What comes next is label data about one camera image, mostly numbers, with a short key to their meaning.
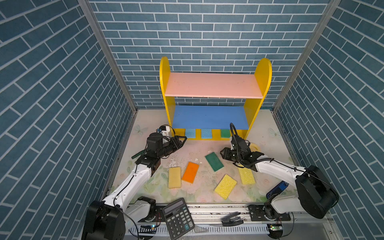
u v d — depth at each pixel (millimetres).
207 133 1037
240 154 675
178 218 706
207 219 728
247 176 862
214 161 912
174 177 843
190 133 1029
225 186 813
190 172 887
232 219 715
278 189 788
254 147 948
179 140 733
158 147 629
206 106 1235
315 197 430
